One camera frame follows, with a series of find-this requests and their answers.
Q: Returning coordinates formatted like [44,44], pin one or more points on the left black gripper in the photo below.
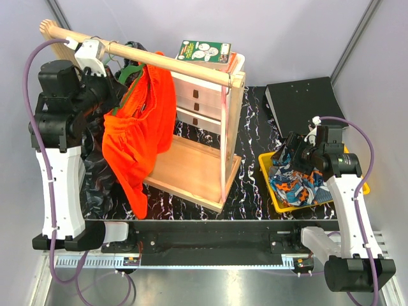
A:
[116,92]

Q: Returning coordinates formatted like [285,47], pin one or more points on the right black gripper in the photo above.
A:
[295,141]

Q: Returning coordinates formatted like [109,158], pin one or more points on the patterned blue orange shorts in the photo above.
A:
[297,188]

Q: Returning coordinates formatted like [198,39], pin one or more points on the dark green hanger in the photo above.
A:
[130,73]

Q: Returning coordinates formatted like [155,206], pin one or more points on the pink hanger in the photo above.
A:
[224,124]

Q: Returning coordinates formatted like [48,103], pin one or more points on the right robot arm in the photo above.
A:
[357,263]

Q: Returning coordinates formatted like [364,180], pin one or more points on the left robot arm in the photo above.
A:
[67,135]

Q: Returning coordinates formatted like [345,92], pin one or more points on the light green hanger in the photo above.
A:
[105,59]

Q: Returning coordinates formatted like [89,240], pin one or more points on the dark grey patterned shorts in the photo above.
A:
[97,192]

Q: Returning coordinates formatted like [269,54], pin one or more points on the yellow plastic tray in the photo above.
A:
[281,206]

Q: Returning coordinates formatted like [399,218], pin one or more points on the black marbled mat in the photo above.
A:
[248,198]

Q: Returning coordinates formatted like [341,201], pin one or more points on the wooden clothes rack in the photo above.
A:
[191,170]

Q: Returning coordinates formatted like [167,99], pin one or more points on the white drawer unit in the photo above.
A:
[198,102]

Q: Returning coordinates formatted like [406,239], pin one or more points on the orange book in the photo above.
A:
[232,62]

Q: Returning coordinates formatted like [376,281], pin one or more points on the green book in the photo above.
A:
[204,52]

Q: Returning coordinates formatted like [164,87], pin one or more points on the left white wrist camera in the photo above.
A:
[90,55]

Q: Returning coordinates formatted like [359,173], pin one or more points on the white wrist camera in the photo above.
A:
[90,55]
[310,138]

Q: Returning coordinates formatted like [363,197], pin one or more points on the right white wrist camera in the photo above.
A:
[310,138]

